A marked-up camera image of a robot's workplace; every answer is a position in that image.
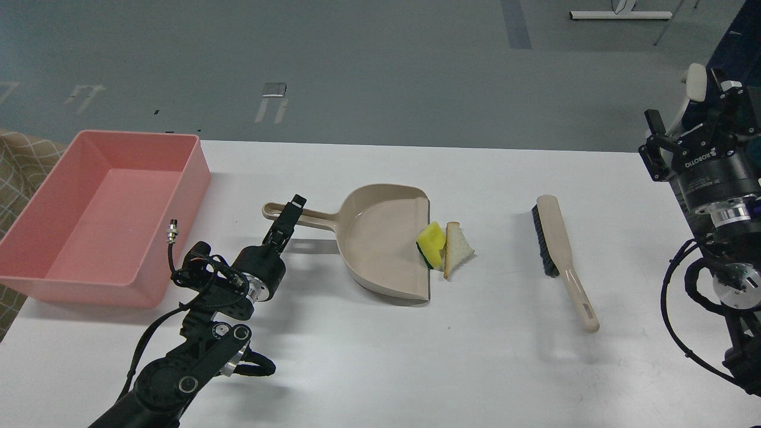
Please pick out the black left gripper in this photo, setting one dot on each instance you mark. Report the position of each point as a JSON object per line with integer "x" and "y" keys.
{"x": 263, "y": 265}

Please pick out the white chair armrest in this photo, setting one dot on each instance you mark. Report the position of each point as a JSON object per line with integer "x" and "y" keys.
{"x": 694, "y": 93}

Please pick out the yellow green sponge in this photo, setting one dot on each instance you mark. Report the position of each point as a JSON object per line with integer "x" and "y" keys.
{"x": 431, "y": 244}

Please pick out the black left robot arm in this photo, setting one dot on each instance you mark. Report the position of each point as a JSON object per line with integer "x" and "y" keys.
{"x": 216, "y": 338}

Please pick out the beige plastic dustpan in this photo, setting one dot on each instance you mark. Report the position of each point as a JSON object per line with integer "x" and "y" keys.
{"x": 376, "y": 228}

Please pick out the white bread slice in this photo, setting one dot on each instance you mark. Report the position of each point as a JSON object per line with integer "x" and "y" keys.
{"x": 457, "y": 248}

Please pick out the beige hand brush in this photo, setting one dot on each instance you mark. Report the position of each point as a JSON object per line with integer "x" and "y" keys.
{"x": 557, "y": 257}

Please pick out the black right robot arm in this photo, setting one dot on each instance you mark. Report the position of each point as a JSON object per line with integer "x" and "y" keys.
{"x": 724, "y": 281}

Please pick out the white table leg base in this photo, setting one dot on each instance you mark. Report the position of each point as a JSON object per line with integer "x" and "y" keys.
{"x": 622, "y": 11}

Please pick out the beige patterned cloth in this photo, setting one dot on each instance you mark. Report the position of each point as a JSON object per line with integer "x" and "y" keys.
{"x": 26, "y": 161}

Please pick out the pink plastic bin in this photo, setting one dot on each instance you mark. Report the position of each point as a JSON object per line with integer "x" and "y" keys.
{"x": 95, "y": 231}

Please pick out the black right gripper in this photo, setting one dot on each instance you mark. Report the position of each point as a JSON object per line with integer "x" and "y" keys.
{"x": 717, "y": 181}

